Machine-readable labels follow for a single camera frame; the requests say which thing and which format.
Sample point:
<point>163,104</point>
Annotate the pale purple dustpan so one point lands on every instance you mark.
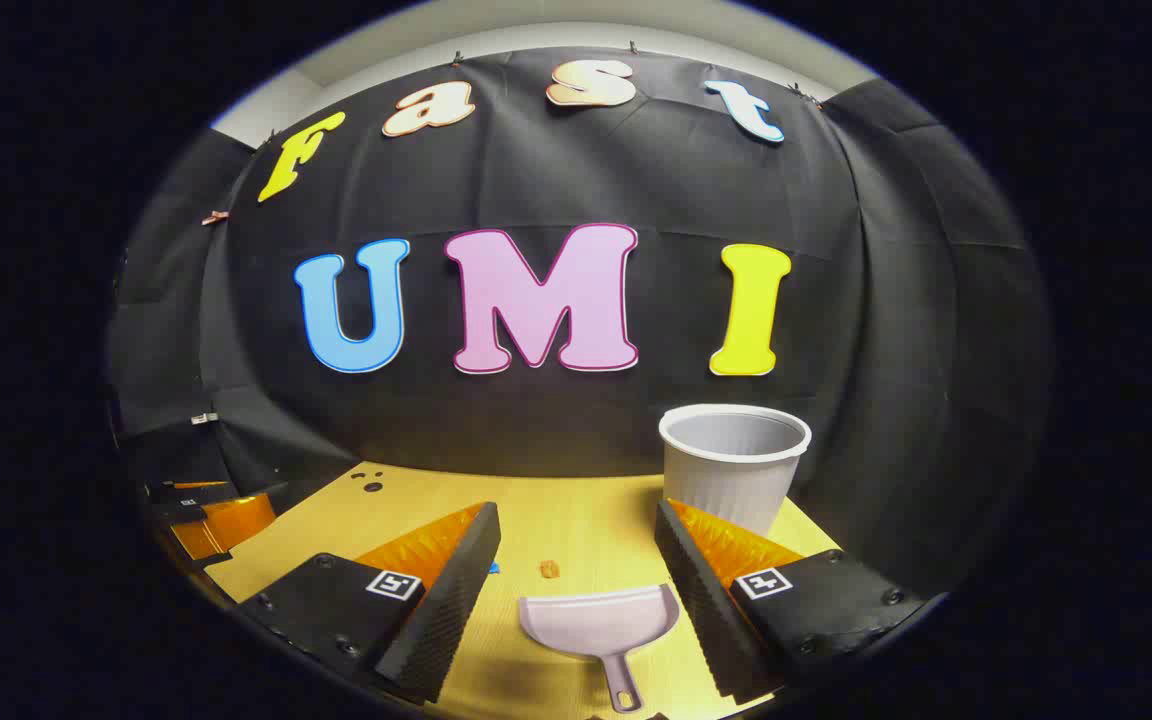
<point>596,620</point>

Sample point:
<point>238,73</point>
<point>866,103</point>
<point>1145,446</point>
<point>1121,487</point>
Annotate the wooden desktop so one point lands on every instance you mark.
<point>576,520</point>

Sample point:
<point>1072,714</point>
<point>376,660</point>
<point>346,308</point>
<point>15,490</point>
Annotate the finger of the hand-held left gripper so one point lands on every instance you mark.
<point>226,525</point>

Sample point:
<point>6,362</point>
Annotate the black backdrop cloth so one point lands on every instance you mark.
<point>836,300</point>

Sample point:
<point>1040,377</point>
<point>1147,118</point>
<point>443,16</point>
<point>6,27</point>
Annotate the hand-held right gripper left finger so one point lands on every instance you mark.
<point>451,600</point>

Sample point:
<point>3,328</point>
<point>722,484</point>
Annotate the white ribbed garbage bin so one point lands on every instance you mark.
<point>726,480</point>

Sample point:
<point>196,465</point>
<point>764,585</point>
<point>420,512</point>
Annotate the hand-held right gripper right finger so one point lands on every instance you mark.
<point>701,600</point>

